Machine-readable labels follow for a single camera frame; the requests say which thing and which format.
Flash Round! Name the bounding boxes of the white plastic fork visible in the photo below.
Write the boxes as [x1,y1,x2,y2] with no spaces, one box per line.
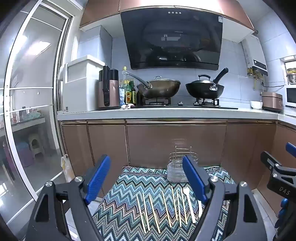
[183,186,196,223]

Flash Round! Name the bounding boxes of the blue gloved right hand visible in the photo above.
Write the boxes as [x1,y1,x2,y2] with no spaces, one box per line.
[273,198,289,240]

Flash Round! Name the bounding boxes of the white spoon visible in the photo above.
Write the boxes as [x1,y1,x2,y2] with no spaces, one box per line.
[198,200,203,219]

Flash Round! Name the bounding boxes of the white plastic bag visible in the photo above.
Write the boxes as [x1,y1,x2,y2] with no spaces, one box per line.
[61,154,75,182]

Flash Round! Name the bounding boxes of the rose gold rice cooker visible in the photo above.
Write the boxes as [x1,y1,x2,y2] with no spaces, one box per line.
[262,92,283,113]

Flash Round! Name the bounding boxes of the zigzag patterned knit cloth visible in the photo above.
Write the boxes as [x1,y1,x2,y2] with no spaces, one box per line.
[92,165,235,241]

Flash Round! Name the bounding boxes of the brown lower cabinets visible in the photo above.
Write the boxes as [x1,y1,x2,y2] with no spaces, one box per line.
[62,119,295,212]

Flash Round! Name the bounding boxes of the brown cabinets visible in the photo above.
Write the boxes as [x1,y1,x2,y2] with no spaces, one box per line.
[80,0,254,30]
[62,119,295,212]

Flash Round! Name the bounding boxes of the white bowl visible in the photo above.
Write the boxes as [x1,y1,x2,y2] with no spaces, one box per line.
[250,101,263,110]

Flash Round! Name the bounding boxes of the white microwave oven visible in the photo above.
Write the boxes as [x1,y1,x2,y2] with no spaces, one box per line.
[285,84,296,108]

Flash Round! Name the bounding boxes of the white plastic stool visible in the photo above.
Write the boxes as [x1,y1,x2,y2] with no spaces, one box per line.
[28,133,45,159]

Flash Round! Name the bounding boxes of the steel pot on shelf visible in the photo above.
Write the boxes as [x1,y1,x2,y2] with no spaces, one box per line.
[287,68,296,84]

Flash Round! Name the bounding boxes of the garlic cloves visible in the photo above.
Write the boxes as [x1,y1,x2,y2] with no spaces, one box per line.
[121,103,135,109]

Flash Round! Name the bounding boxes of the black gas stove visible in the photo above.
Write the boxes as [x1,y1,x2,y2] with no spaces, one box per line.
[131,97,238,110]

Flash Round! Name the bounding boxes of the black wok with lid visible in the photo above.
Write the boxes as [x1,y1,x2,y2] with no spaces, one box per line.
[185,68,229,99]

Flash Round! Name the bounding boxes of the blue white salt bag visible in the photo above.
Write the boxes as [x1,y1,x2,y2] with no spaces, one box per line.
[119,87,125,106]

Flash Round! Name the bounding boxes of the green yellow sauce bottle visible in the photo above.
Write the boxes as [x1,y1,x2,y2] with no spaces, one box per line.
[124,80,132,104]

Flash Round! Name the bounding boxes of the white gas water heater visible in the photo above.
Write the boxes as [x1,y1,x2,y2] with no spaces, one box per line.
[241,35,268,76]

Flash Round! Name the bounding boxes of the dark soy sauce bottle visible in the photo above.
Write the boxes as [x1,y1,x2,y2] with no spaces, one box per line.
[130,80,137,105]

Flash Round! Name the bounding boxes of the white box appliance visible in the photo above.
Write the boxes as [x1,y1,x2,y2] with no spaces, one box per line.
[58,55,105,113]

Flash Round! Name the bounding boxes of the black range hood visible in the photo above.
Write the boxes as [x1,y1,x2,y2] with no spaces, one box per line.
[120,9,223,70]

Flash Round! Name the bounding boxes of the glass sliding door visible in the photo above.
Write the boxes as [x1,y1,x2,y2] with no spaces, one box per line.
[1,1,71,240]

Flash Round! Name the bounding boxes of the brown upper cabinets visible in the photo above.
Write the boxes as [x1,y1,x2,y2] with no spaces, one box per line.
[80,0,254,30]

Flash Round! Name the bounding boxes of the wire utensil holder basket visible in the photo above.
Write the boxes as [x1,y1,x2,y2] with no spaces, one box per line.
[166,146,198,183]

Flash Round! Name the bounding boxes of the steel wok with handle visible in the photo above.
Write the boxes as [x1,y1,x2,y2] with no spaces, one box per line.
[122,70,181,99]

